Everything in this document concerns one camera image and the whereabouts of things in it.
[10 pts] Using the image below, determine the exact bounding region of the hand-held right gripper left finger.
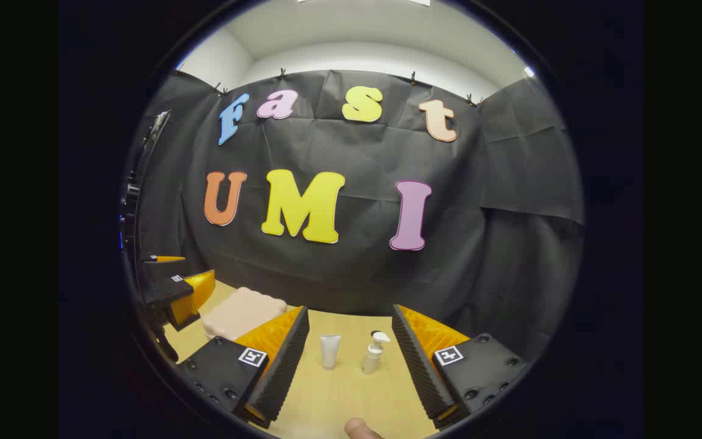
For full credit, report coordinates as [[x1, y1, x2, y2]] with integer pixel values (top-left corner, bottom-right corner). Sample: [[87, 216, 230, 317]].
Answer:
[[177, 305, 310, 429]]

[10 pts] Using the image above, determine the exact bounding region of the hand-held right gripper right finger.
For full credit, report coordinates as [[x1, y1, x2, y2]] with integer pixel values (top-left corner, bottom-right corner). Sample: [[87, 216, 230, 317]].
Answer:
[[392, 304, 530, 430]]

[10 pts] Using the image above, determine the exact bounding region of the white cream tube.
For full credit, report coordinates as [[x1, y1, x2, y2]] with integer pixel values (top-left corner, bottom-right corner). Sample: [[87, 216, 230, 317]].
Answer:
[[319, 334, 342, 371]]

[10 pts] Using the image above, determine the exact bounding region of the white pump bottle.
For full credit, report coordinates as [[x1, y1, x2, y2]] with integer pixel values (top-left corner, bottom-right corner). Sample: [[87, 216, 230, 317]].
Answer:
[[361, 330, 391, 375]]

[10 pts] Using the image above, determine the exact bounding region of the pink suitcase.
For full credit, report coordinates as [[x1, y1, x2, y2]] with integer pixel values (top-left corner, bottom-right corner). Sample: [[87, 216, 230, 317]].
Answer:
[[200, 287, 289, 342]]

